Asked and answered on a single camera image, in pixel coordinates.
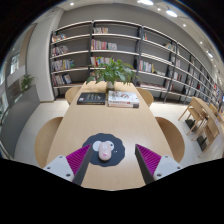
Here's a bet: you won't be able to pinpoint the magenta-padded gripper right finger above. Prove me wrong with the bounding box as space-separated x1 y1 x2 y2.
134 143 184 185

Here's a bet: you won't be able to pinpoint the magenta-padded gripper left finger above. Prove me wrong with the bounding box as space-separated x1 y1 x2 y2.
43 143 94 186

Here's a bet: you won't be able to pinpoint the pink computer mouse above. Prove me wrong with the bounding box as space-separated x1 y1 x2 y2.
97 141 114 162

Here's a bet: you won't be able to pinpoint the black cartoon-eyed mouse pad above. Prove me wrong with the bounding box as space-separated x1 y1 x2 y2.
81 132 126 168

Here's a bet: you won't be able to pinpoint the group of wooden chairs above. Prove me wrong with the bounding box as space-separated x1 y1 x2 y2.
178 96 224 158

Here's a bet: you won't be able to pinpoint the black hardcover book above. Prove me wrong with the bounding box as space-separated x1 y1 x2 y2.
76 92 107 106

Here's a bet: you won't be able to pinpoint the white book red lettering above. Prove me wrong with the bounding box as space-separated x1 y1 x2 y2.
107 101 140 109

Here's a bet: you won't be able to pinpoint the white illustrated-cover book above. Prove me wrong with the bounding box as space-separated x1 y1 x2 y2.
107 90 140 105

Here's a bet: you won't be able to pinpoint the small green background plant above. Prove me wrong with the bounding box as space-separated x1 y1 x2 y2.
20 73 36 92

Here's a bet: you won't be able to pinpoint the green potted plant white pot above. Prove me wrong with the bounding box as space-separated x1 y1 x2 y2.
85 58 141 90

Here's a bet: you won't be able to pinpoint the grey shelf unit with books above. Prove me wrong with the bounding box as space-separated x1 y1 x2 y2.
49 19 224 111

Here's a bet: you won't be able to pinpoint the ceiling lights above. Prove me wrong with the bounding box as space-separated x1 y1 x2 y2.
68 0 214 59

